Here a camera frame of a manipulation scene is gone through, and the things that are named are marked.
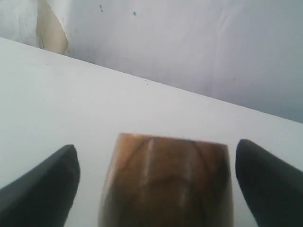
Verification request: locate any small brown wooden cup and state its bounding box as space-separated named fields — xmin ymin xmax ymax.
xmin=98 ymin=133 xmax=234 ymax=227

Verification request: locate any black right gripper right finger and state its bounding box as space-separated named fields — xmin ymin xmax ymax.
xmin=235 ymin=140 xmax=303 ymax=227

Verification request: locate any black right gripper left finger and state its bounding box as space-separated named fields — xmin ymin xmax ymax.
xmin=0 ymin=145 xmax=80 ymax=227

